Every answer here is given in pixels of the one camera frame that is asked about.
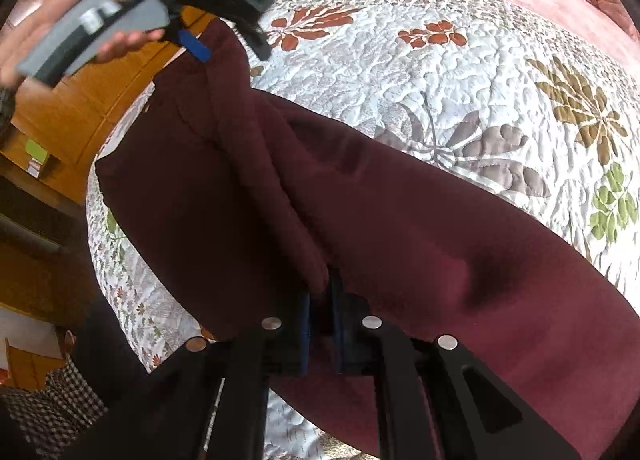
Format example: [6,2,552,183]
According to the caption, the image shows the maroon pants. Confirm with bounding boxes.
[96,20,639,459]

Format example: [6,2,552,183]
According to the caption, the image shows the person's left hand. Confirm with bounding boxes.
[0,0,166,89]

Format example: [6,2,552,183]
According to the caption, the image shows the checkered trouser leg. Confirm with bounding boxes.
[1,359,107,459]

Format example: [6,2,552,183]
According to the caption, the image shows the orange wooden wardrobe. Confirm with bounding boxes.
[0,0,286,206]

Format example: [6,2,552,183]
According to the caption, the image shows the floral quilted bedspread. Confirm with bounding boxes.
[86,0,640,460]

